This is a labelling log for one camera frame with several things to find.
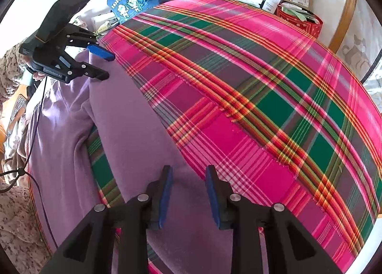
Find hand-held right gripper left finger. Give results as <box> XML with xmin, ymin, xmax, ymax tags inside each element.
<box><xmin>40</xmin><ymin>165</ymin><xmax>174</xmax><ymax>274</ymax></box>

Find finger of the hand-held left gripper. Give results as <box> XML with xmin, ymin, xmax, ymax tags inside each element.
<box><xmin>58</xmin><ymin>53</ymin><xmax>110</xmax><ymax>84</ymax></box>
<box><xmin>64</xmin><ymin>24</ymin><xmax>116</xmax><ymax>61</ymax></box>

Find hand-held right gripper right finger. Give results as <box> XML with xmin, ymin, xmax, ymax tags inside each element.
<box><xmin>205</xmin><ymin>165</ymin><xmax>344</xmax><ymax>274</ymax></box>

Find purple fleece pants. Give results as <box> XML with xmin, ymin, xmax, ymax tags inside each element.
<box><xmin>25</xmin><ymin>50</ymin><xmax>269</xmax><ymax>274</ymax></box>

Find person's left forearm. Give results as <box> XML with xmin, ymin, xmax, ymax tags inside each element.
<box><xmin>0</xmin><ymin>44</ymin><xmax>29</xmax><ymax>103</ymax></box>

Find pink plaid bed sheet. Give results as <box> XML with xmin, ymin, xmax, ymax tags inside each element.
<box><xmin>28</xmin><ymin>0</ymin><xmax>382</xmax><ymax>274</ymax></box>

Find white carton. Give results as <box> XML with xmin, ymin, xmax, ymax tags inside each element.
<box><xmin>263</xmin><ymin>0</ymin><xmax>282</xmax><ymax>13</ymax></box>

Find red storage basket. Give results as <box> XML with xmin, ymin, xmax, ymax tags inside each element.
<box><xmin>276</xmin><ymin>2</ymin><xmax>324</xmax><ymax>40</ymax></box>

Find printed plastic door curtain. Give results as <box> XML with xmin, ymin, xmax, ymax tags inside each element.
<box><xmin>337</xmin><ymin>0</ymin><xmax>382</xmax><ymax>104</ymax></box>

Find black cable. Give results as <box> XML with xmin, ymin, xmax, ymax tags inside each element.
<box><xmin>0</xmin><ymin>77</ymin><xmax>58</xmax><ymax>251</ymax></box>

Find wooden door frame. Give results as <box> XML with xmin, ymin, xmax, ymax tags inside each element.
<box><xmin>328</xmin><ymin>0</ymin><xmax>359</xmax><ymax>54</ymax></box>

